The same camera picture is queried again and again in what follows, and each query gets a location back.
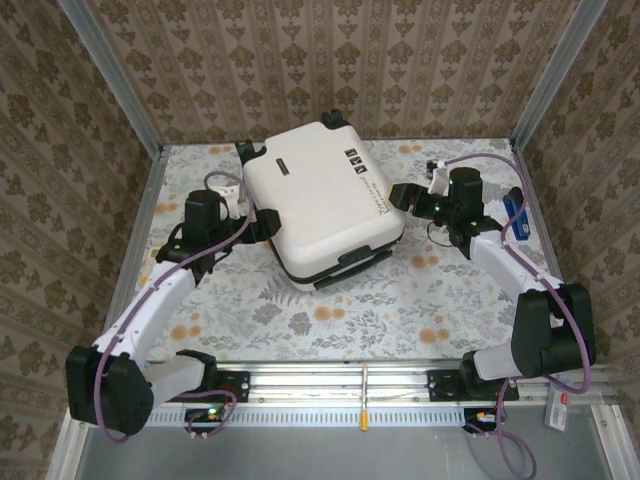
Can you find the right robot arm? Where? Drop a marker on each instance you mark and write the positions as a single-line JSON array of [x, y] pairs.
[[550, 330]]

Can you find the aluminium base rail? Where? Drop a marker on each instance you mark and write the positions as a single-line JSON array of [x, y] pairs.
[[325, 385]]

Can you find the grey metal shelf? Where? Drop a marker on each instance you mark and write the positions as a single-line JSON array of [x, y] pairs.
[[300, 455]]

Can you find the white hard-shell suitcase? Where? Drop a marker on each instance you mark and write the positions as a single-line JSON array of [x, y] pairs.
[[310, 200]]

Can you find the yellow calculator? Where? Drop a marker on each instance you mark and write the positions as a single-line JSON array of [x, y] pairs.
[[151, 255]]

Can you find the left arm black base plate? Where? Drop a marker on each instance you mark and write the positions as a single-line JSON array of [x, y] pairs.
[[235, 385]]

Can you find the blue stapler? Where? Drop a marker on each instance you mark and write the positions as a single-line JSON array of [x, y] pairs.
[[520, 225]]

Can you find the aluminium table side rail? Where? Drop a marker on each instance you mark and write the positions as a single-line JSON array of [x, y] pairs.
[[135, 235], [545, 235]]

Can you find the small circuit board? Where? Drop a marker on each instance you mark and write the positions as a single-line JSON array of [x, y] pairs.
[[207, 414], [482, 417]]

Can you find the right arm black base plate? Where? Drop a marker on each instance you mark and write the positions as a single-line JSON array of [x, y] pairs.
[[440, 387]]

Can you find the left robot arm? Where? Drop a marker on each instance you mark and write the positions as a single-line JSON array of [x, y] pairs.
[[145, 305]]

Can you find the clear plastic labelled packet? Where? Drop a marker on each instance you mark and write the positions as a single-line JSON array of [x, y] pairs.
[[559, 412]]

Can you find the aluminium frame post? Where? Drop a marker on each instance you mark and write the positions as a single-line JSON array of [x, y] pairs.
[[555, 65], [110, 65]]

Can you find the floral tablecloth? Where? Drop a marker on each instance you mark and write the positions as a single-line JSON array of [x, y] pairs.
[[375, 320]]

